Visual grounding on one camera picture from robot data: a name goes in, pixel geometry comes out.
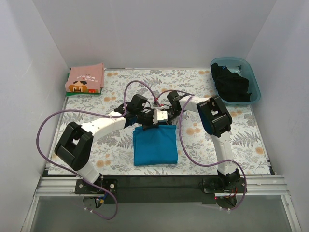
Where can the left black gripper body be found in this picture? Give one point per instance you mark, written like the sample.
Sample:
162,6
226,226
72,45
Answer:
148,118

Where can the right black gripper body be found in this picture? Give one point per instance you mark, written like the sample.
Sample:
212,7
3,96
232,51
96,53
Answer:
170,116

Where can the blue t shirt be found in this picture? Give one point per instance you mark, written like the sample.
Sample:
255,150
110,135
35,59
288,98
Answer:
155,146

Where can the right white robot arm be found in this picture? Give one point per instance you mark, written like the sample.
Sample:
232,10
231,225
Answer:
216,121

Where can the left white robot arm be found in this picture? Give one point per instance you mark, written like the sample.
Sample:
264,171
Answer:
74,145

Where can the floral table mat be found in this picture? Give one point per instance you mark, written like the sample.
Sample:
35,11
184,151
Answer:
113,154

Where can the black t shirt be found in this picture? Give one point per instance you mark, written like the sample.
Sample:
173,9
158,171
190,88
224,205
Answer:
230,86

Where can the folded pink t shirt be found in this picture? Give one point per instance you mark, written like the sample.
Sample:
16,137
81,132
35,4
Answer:
89,69

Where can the teal plastic bin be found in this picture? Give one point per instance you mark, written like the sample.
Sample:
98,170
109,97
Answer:
242,68

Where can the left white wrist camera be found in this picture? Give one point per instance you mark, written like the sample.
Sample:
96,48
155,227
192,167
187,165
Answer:
160,116

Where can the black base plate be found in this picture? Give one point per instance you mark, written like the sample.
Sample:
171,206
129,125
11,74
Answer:
207,189

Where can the aluminium frame rail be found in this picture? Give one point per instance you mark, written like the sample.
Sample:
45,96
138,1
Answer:
58,206

